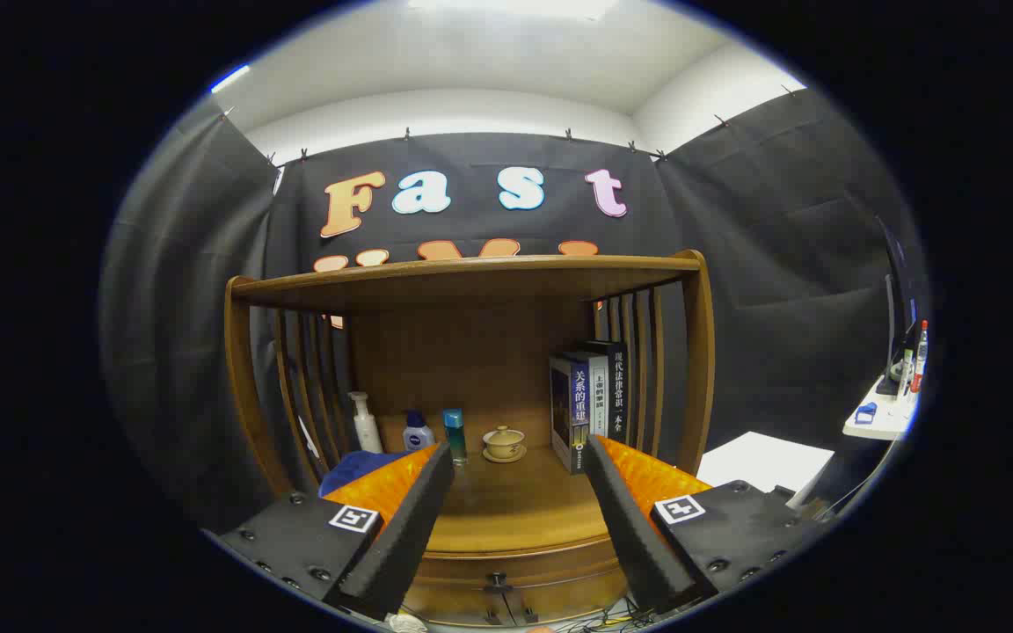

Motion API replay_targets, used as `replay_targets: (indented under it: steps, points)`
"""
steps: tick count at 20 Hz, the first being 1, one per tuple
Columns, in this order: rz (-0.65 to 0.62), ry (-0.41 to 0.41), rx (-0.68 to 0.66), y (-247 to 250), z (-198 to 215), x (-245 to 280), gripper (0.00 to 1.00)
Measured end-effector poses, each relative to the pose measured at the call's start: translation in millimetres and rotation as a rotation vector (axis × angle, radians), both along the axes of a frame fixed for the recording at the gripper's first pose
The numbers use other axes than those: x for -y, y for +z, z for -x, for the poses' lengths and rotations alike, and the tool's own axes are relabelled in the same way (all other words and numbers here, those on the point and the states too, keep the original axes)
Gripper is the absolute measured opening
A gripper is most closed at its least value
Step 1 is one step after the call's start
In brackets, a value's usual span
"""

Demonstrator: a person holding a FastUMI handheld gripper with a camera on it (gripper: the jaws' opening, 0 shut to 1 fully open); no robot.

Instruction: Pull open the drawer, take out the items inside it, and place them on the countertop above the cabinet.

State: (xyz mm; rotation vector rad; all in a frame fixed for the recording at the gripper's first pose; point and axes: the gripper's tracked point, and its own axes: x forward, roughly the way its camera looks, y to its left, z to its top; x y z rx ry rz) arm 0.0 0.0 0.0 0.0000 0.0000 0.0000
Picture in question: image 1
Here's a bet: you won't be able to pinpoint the wooden countertop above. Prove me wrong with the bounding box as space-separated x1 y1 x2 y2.
423 422 626 560

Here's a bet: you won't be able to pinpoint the floor cables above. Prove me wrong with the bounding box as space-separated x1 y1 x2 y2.
559 600 659 632

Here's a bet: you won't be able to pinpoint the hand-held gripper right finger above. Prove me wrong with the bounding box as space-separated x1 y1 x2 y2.
581 433 828 615

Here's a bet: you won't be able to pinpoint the white box unit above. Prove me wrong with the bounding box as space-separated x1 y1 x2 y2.
697 431 835 506

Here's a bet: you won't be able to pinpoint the clear blue bottle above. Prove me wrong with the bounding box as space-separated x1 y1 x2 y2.
442 408 469 466

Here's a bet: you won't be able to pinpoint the white side desk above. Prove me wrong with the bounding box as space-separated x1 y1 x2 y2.
842 376 919 442

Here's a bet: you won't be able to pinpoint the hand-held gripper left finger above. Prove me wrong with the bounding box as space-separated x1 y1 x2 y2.
205 441 455 622

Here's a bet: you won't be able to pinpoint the white pump bottle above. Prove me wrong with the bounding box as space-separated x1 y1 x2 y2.
347 391 384 455

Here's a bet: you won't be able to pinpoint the black backdrop cloth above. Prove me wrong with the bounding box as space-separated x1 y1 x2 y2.
100 88 925 537

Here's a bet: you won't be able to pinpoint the black drawer knob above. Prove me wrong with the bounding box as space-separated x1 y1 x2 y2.
484 571 513 616

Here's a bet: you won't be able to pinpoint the beige lidded tea cup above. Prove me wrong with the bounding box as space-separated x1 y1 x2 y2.
482 426 528 464

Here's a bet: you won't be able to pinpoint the white spine book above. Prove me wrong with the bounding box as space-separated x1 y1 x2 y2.
564 351 610 436

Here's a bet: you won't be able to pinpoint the white lotion bottle blue cap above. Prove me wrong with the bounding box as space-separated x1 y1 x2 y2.
402 410 435 453

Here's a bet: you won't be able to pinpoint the wooden drawer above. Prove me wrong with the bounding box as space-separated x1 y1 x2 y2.
401 538 632 627

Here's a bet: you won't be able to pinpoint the wooden cabinet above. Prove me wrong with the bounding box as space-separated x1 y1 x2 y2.
223 250 717 627

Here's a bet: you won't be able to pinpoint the blue spine book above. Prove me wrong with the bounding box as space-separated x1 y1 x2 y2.
549 354 591 476

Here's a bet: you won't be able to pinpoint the black spine book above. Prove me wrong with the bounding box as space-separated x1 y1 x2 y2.
581 340 630 445

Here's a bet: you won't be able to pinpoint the blue towel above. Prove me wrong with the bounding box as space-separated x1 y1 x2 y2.
319 450 415 498

